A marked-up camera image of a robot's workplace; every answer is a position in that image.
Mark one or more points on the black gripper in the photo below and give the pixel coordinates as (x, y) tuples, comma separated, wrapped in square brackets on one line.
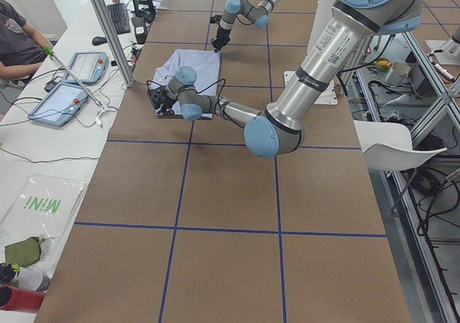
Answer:
[(221, 36), (164, 104)]

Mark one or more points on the blue striped button shirt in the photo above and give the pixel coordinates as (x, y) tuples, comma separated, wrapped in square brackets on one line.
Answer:
[(197, 67)]

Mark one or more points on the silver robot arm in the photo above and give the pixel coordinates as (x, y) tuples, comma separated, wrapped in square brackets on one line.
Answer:
[(279, 128), (257, 15)]

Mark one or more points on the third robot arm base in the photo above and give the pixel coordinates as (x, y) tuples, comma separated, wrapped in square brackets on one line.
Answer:
[(449, 49)]

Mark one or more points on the upper blue teach pendant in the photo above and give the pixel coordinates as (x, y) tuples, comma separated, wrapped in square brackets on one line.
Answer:
[(89, 67)]

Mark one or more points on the blue teach pendant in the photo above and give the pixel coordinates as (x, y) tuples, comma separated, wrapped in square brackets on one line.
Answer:
[(89, 67), (60, 105)]

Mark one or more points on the black computer mouse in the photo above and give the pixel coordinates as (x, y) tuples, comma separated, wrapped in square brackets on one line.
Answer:
[(98, 40)]

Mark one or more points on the black keyboard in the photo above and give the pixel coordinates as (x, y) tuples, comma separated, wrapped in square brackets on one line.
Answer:
[(120, 18)]

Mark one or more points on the lower blue teach pendant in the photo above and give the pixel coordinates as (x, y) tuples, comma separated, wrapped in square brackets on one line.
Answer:
[(60, 105)]

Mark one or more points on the seated person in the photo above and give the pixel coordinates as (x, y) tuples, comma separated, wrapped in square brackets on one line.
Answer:
[(22, 45)]

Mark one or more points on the clear bag green lettering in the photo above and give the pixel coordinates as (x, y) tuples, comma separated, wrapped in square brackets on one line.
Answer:
[(44, 208)]

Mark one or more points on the white plastic chair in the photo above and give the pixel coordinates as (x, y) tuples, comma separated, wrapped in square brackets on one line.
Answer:
[(388, 146)]

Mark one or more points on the green cloth pouch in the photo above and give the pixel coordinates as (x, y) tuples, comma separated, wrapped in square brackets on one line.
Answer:
[(24, 253)]

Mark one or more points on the red bottle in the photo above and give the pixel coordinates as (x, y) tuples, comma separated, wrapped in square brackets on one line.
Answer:
[(21, 300)]

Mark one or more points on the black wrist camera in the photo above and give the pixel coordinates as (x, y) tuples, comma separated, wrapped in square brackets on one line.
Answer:
[(156, 97)]

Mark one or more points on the grey aluminium camera post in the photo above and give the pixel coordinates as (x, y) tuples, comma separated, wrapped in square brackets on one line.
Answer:
[(102, 14)]

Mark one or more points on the aluminium frame rail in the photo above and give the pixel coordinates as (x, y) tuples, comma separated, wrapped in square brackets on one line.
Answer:
[(408, 122)]

